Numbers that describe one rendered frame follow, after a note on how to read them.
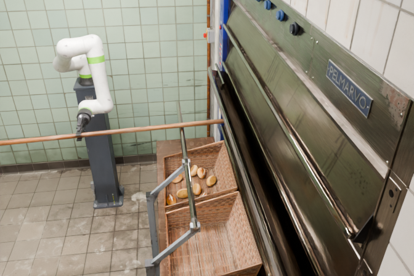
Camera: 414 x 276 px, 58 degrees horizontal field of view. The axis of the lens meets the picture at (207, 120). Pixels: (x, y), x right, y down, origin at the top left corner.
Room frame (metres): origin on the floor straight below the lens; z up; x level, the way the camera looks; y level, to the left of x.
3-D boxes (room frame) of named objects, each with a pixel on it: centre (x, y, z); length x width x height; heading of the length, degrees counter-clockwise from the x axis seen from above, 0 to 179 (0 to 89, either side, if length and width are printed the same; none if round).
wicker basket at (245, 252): (1.48, -0.01, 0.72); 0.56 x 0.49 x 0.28; 8
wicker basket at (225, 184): (2.06, 0.07, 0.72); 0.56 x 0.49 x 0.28; 6
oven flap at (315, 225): (1.53, -0.27, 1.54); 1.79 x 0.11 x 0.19; 8
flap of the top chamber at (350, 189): (1.53, -0.27, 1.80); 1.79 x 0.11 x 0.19; 8
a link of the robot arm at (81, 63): (2.65, 0.93, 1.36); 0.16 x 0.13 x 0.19; 121
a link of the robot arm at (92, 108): (2.26, 0.83, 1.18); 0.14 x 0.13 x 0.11; 8
